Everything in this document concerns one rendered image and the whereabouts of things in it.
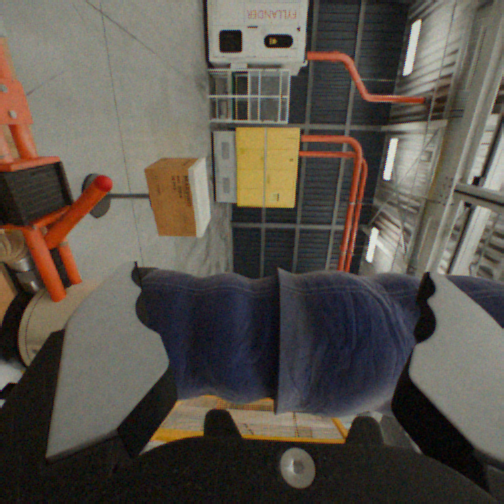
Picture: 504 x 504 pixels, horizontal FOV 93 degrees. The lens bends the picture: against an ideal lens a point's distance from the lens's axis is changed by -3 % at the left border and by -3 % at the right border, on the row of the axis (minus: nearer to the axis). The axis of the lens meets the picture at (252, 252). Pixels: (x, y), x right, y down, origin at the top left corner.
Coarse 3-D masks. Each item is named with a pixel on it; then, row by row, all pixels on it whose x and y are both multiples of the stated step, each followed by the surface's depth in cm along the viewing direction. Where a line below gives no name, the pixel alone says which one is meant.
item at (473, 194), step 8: (480, 176) 168; (456, 184) 175; (464, 184) 171; (472, 184) 172; (480, 184) 167; (456, 192) 175; (464, 192) 167; (472, 192) 160; (480, 192) 154; (488, 192) 148; (496, 192) 146; (464, 200) 167; (472, 200) 160; (480, 200) 154; (488, 200) 148; (496, 200) 142; (488, 208) 148; (496, 208) 142
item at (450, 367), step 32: (448, 288) 9; (448, 320) 8; (480, 320) 8; (416, 352) 7; (448, 352) 7; (480, 352) 7; (416, 384) 6; (448, 384) 6; (480, 384) 6; (416, 416) 6; (448, 416) 5; (480, 416) 5; (448, 448) 5; (480, 448) 5
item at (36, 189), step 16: (16, 160) 32; (32, 160) 31; (48, 160) 34; (0, 176) 28; (16, 176) 30; (32, 176) 32; (48, 176) 35; (64, 176) 37; (0, 192) 29; (16, 192) 30; (32, 192) 33; (48, 192) 35; (64, 192) 38; (0, 208) 31; (16, 208) 30; (32, 208) 33; (48, 208) 35; (64, 208) 38; (0, 224) 31; (16, 224) 31; (32, 224) 32
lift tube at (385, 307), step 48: (288, 288) 37; (336, 288) 37; (384, 288) 38; (480, 288) 37; (288, 336) 33; (336, 336) 33; (384, 336) 32; (288, 384) 32; (336, 384) 33; (384, 384) 32
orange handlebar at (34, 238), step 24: (0, 48) 28; (0, 72) 28; (0, 96) 28; (24, 96) 31; (0, 120) 28; (24, 120) 31; (0, 144) 29; (24, 144) 32; (48, 264) 36; (72, 264) 41; (48, 288) 38
